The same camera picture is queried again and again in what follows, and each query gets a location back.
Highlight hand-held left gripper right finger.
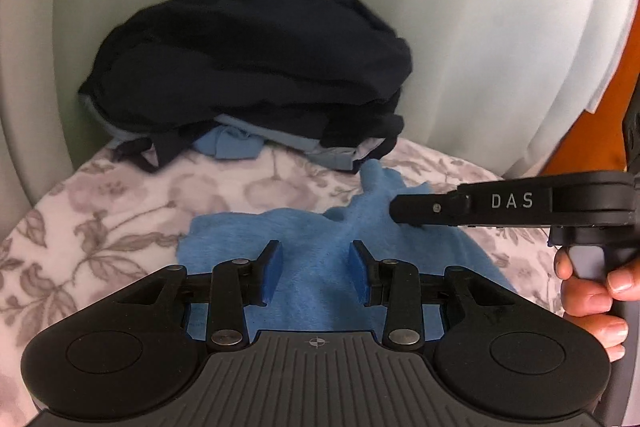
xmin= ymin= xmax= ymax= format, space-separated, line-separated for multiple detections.
xmin=347 ymin=239 xmax=518 ymax=351

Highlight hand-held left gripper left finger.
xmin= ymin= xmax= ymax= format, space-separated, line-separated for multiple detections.
xmin=117 ymin=239 xmax=285 ymax=351

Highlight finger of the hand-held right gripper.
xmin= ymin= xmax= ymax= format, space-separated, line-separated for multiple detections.
xmin=390 ymin=186 xmax=473 ymax=229

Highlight blue towel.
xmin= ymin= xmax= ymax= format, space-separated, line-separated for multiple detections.
xmin=177 ymin=159 xmax=518 ymax=343

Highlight dark navy clothes pile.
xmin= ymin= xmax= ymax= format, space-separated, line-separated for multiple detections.
xmin=77 ymin=0 xmax=413 ymax=172

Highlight person's right hand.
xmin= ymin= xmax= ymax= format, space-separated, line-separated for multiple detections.
xmin=554 ymin=250 xmax=640 ymax=364

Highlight orange wooden headboard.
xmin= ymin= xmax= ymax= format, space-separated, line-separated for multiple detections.
xmin=542 ymin=57 xmax=640 ymax=180

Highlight pale grey-blue garment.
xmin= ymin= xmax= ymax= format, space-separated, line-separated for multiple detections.
xmin=80 ymin=97 xmax=396 ymax=172

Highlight floral fleece blanket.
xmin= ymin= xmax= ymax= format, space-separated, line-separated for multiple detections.
xmin=0 ymin=134 xmax=566 ymax=408

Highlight pale green curtain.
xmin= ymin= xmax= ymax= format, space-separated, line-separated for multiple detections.
xmin=0 ymin=0 xmax=640 ymax=188

